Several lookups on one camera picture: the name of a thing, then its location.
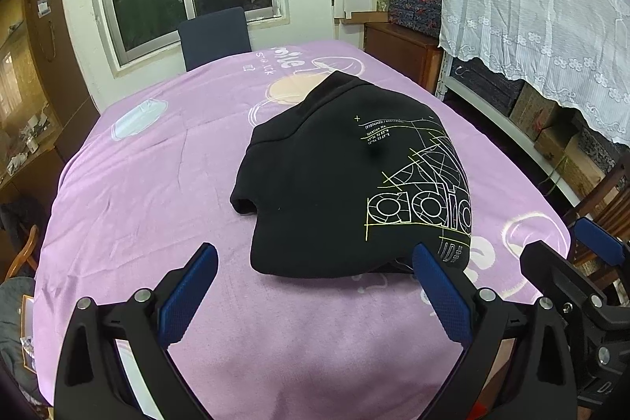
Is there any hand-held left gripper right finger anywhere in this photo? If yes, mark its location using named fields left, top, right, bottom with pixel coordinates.
left=411, top=242, right=575, bottom=420

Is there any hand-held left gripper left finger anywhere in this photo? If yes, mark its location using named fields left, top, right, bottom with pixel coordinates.
left=53, top=242, right=221, bottom=420

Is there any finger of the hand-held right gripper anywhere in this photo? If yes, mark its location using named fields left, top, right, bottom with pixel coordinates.
left=520, top=240, right=607, bottom=318
left=574, top=216, right=630, bottom=269

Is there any black hooded jacket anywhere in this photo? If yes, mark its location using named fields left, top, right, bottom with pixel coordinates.
left=230, top=72, right=474, bottom=278

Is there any grey clothes pile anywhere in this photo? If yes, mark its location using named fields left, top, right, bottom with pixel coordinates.
left=0, top=277, right=41, bottom=403

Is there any pink printed blanket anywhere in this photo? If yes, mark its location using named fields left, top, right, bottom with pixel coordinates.
left=32, top=39, right=573, bottom=420

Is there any brown cardboard box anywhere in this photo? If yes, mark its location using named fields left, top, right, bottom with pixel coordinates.
left=509, top=83, right=578, bottom=141

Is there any wooden armchair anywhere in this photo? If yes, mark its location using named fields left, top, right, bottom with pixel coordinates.
left=4, top=224, right=41, bottom=279

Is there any dark patterned box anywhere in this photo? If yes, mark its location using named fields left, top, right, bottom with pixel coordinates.
left=449, top=56, right=526, bottom=117

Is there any wooden side cabinet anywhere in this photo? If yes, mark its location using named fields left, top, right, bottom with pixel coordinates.
left=364, top=21, right=445, bottom=94

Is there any navy chair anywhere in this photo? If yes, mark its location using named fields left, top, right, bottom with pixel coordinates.
left=177, top=7, right=253, bottom=72

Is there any wooden glass-door cabinet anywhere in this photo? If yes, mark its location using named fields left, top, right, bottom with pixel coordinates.
left=0, top=0, right=102, bottom=204

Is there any flat cardboard piece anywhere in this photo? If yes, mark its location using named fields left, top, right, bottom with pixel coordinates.
left=339, top=9, right=391, bottom=26

